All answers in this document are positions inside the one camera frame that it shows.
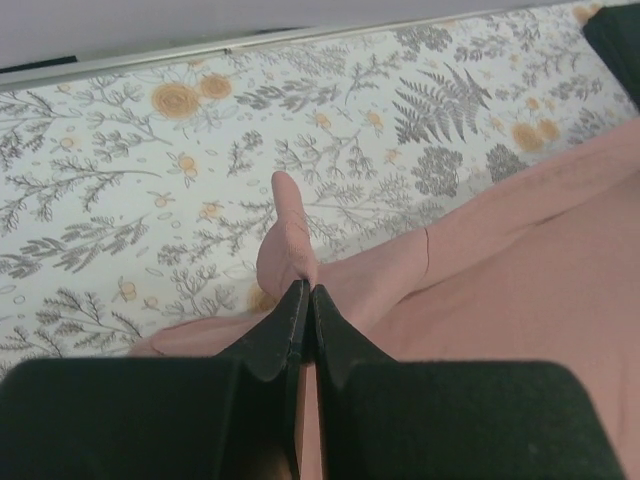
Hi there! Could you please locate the floral patterned table mat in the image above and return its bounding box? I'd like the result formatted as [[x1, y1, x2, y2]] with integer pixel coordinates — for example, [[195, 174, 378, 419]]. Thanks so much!
[[1, 1, 636, 370]]

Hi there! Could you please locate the pink t shirt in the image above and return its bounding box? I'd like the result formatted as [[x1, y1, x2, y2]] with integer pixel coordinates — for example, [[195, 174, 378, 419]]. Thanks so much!
[[133, 121, 639, 479]]

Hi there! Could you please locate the aluminium frame rail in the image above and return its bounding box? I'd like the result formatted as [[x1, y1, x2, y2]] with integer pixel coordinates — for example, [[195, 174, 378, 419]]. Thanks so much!
[[0, 0, 601, 92]]

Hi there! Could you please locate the folded black t shirt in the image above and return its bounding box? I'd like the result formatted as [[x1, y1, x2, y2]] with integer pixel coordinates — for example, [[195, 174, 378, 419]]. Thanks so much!
[[582, 3, 640, 107]]

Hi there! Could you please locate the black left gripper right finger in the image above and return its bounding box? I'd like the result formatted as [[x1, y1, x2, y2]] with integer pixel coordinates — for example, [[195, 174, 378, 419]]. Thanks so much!
[[311, 286, 624, 479]]

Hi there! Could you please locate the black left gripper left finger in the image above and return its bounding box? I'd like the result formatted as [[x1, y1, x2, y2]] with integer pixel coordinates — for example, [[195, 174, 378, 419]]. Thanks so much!
[[1, 281, 310, 479]]

